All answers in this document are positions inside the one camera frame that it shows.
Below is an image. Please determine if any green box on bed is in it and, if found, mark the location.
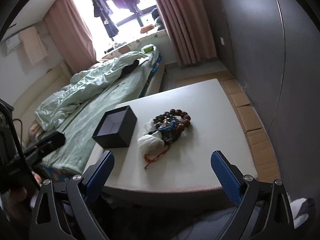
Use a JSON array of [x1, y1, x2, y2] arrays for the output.
[[142, 44, 154, 53]]

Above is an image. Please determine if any black item on bed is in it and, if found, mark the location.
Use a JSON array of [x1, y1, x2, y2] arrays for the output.
[[121, 60, 139, 77]]

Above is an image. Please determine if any pink curtain right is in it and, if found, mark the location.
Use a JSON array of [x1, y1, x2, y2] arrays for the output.
[[156, 0, 216, 65]]

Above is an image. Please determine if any orange plush on sill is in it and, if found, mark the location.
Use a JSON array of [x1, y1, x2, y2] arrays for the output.
[[140, 24, 155, 34]]

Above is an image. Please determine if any pink curtain left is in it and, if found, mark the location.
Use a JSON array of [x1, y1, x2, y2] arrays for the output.
[[43, 0, 97, 74]]

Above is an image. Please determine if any black square jewelry box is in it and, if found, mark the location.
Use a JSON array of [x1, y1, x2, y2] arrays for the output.
[[92, 106, 137, 150]]

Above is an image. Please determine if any wall air conditioner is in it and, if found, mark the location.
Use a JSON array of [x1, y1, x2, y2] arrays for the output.
[[5, 33, 22, 54]]

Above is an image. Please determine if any flattened cardboard on floor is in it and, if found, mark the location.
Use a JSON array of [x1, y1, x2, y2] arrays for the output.
[[175, 70, 280, 183]]

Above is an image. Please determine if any beige hanging towel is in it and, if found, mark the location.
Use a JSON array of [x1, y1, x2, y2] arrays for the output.
[[19, 26, 48, 66]]

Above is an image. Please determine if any light green duvet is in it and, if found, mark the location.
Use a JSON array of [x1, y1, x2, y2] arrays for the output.
[[35, 51, 151, 131]]

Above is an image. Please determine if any red cord bracelet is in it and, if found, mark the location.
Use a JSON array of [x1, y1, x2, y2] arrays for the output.
[[143, 143, 173, 170]]

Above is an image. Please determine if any pink curtain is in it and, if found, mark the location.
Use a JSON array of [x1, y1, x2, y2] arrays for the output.
[[43, 0, 97, 74], [156, 0, 216, 65]]

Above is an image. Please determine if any grey wardrobe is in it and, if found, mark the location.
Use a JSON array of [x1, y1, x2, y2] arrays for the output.
[[202, 0, 319, 202]]

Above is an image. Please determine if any person's left hand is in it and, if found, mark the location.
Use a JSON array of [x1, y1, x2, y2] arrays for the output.
[[1, 187, 39, 222]]

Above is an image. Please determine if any brown rudraksha bead bracelet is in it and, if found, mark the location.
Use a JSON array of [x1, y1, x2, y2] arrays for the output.
[[152, 108, 192, 133]]

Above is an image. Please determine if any bed with green sheet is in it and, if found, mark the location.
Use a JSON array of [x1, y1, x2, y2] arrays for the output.
[[13, 44, 162, 181]]

